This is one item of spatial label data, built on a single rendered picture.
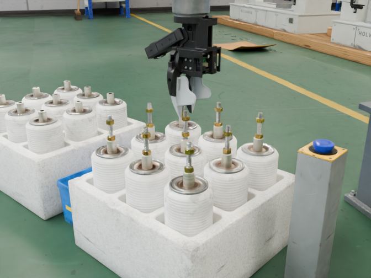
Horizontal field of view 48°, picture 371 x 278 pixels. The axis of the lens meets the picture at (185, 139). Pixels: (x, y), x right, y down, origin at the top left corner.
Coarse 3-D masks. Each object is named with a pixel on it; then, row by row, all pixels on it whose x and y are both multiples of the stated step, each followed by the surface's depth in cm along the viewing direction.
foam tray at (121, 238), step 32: (96, 192) 92; (256, 192) 92; (288, 192) 96; (96, 224) 93; (128, 224) 84; (160, 224) 80; (224, 224) 80; (256, 224) 88; (288, 224) 101; (96, 256) 98; (128, 256) 88; (160, 256) 80; (192, 256) 73; (224, 256) 82; (256, 256) 92
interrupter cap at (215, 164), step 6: (210, 162) 89; (216, 162) 89; (234, 162) 89; (240, 162) 89; (210, 168) 87; (216, 168) 86; (222, 168) 87; (228, 168) 87; (234, 168) 86; (240, 168) 86
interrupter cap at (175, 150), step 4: (176, 144) 98; (180, 144) 98; (192, 144) 98; (172, 148) 96; (176, 148) 96; (180, 148) 97; (196, 148) 96; (200, 148) 96; (172, 152) 94; (176, 152) 94; (180, 152) 95; (196, 152) 94; (200, 152) 94; (176, 156) 93; (180, 156) 92; (184, 156) 92; (192, 156) 92
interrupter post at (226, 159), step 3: (222, 153) 87; (231, 153) 87; (222, 156) 87; (225, 156) 86; (228, 156) 86; (231, 156) 87; (222, 159) 87; (225, 159) 86; (228, 159) 86; (231, 159) 87; (222, 162) 87; (225, 162) 87; (228, 162) 87; (231, 162) 87; (222, 165) 87; (225, 165) 87; (228, 165) 87; (231, 165) 88
